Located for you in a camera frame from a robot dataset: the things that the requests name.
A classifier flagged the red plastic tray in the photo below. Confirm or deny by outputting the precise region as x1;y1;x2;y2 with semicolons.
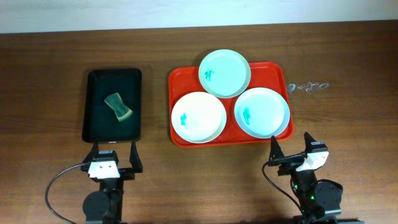
169;61;289;147

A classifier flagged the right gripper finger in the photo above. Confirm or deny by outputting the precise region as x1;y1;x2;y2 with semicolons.
304;132;317;152
269;136;285;161

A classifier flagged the mint green plate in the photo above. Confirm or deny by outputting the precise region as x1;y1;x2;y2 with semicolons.
198;49;251;98

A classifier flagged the light blue plate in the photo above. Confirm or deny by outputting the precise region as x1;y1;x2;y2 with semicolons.
234;87;290;139

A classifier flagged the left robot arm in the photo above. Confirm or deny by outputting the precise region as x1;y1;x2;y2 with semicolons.
81;141;143;224

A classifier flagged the white plate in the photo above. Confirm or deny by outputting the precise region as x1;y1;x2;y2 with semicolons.
171;91;227;144

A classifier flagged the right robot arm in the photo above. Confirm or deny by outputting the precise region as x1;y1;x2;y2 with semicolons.
263;132;343;223

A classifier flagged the black plastic tray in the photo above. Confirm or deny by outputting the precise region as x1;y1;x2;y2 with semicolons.
82;68;142;142

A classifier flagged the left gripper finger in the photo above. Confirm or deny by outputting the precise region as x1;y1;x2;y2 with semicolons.
129;141;143;172
83;142;99;164

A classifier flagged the green yellow sponge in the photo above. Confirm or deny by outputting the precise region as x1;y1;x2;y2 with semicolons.
104;93;133;122

